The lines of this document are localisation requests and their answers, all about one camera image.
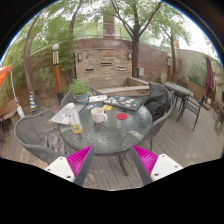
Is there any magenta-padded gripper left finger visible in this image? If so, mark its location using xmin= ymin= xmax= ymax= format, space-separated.
xmin=44 ymin=144 xmax=96 ymax=187

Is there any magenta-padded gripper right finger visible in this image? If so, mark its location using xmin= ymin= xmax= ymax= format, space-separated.
xmin=129 ymin=144 xmax=184 ymax=186

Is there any clear drink bottle white cap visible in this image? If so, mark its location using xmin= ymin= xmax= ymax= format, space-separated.
xmin=65 ymin=102 xmax=84 ymax=135

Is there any grey mesh patio chair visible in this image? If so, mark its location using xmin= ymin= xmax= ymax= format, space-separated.
xmin=60 ymin=87 xmax=101 ymax=108
xmin=13 ymin=109 xmax=73 ymax=164
xmin=128 ymin=83 xmax=174 ymax=153

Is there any white ribbed mug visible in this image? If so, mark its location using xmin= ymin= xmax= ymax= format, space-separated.
xmin=90 ymin=107 xmax=109 ymax=124

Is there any dark metal patio chair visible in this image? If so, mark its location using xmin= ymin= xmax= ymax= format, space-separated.
xmin=176 ymin=94 xmax=207 ymax=132

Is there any black backpack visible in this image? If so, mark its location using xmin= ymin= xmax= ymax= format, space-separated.
xmin=143 ymin=84 xmax=172 ymax=122

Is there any flat round red coaster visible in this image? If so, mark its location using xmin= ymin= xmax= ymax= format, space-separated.
xmin=115 ymin=112 xmax=129 ymax=121

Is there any yellow blue striped traffic cone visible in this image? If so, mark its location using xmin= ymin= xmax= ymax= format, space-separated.
xmin=28 ymin=91 xmax=41 ymax=114

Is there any black laptop with stickers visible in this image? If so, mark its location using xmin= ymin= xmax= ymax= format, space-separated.
xmin=103 ymin=95 xmax=144 ymax=112

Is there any white sticker sheet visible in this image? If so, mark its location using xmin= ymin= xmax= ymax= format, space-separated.
xmin=88 ymin=94 xmax=108 ymax=103

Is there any green plant in teal pot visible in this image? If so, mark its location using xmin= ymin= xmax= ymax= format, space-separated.
xmin=67 ymin=78 xmax=92 ymax=105

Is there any closed maroon patio umbrella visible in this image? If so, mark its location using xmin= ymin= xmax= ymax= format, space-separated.
xmin=204 ymin=54 xmax=215 ymax=101

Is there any orange canopy with white pole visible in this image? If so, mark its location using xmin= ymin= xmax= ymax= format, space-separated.
xmin=0 ymin=64 xmax=26 ymax=119

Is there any tree with dark trunk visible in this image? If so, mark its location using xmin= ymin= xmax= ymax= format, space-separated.
xmin=99 ymin=0 xmax=164 ymax=79

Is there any striped wooden globe lamp post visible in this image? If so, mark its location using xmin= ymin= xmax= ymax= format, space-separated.
xmin=51 ymin=43 xmax=65 ymax=103

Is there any slim wooden lamp post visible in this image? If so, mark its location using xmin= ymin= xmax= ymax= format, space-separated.
xmin=165 ymin=52 xmax=173 ymax=83

